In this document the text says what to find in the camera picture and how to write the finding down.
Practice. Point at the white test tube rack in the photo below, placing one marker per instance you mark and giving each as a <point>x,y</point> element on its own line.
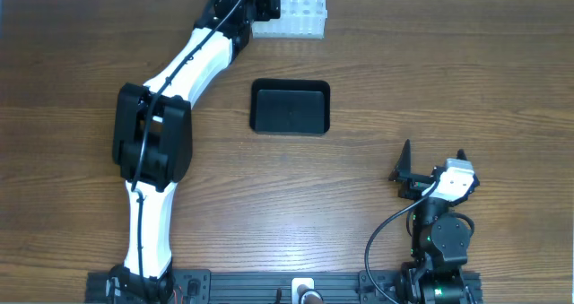
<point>300,23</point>

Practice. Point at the black tray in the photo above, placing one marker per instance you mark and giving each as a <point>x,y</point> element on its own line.
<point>289,109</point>

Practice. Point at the mounting rail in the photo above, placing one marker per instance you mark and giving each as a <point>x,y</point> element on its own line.
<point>251,288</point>

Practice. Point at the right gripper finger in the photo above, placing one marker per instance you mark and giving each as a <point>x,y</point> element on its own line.
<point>403,167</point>
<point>461,155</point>

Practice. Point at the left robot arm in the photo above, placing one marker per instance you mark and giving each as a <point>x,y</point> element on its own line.
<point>152,232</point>

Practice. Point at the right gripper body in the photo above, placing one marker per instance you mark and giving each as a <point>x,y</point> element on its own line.
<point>417,185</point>

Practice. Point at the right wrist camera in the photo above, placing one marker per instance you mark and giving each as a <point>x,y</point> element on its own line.
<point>455,180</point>

